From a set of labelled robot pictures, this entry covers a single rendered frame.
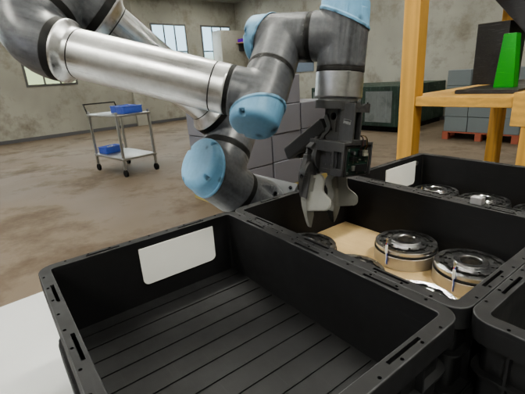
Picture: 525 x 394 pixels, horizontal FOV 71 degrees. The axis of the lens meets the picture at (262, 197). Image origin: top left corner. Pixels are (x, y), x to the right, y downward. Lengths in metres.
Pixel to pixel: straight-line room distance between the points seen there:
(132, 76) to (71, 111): 10.09
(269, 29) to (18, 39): 0.37
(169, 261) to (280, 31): 0.39
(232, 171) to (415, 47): 1.83
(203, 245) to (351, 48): 0.38
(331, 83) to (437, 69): 8.52
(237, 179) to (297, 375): 0.47
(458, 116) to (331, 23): 6.05
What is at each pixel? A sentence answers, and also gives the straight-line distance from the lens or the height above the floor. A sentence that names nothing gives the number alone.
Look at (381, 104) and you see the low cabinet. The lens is 7.39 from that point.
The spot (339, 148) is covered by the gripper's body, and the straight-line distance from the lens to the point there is 0.58.
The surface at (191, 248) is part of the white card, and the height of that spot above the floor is 0.89.
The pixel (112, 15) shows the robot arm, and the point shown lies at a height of 1.26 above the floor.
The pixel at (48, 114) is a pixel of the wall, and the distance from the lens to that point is 10.56.
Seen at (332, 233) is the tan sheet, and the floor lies 0.83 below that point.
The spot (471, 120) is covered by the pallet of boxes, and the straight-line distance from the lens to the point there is 6.56.
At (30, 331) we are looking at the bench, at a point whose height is 0.70.
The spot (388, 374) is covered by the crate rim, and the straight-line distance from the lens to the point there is 0.32.
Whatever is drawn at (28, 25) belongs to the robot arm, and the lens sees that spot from 0.68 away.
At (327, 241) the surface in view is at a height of 0.86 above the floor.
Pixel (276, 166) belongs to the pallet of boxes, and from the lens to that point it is 3.39.
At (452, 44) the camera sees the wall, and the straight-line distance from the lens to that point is 9.00.
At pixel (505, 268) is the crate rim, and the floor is 0.93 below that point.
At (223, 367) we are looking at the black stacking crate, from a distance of 0.48.
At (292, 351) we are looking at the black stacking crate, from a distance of 0.49.
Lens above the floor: 1.15
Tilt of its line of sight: 18 degrees down
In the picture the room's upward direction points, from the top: 4 degrees counter-clockwise
